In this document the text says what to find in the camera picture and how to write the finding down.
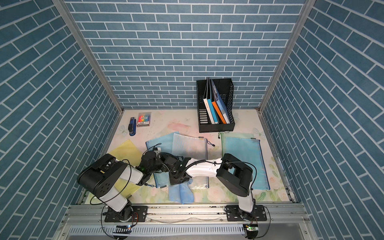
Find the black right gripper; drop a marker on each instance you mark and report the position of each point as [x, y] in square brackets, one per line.
[172, 180]

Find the light blue cleaning cloth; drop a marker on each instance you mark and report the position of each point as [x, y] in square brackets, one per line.
[181, 193]

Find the clear grey document bag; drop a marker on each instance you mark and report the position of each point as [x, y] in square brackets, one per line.
[192, 147]

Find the green mesh document bag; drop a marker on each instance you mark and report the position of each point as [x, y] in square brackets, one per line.
[224, 135]

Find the light blue document bag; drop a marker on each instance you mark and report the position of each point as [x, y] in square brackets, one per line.
[249, 151]

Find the blue mesh document bag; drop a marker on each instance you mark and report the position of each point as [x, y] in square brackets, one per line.
[165, 143]

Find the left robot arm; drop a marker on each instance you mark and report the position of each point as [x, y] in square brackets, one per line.
[100, 177]

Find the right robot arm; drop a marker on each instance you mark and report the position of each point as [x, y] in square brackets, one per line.
[237, 176]

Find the yellow mesh document bag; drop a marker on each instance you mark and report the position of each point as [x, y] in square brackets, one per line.
[131, 151]

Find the blue black stapler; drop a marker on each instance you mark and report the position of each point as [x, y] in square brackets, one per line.
[132, 126]

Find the box of coloured markers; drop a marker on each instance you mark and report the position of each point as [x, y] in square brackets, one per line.
[144, 119]

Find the white book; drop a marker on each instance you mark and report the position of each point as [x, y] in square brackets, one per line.
[209, 111]

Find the teal book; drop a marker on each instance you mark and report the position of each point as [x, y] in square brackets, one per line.
[213, 112]

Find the orange book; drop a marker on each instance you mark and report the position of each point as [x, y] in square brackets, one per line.
[218, 111]

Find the black mesh file holder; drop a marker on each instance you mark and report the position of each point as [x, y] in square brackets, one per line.
[204, 91]

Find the blue folder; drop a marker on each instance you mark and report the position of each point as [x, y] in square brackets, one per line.
[220, 102]

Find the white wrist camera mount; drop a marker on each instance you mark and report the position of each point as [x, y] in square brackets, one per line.
[157, 149]

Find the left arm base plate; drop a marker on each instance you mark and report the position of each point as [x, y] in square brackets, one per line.
[126, 213]

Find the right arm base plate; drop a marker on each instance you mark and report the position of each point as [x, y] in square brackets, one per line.
[235, 214]

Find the aluminium front rail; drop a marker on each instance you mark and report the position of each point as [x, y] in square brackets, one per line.
[273, 221]

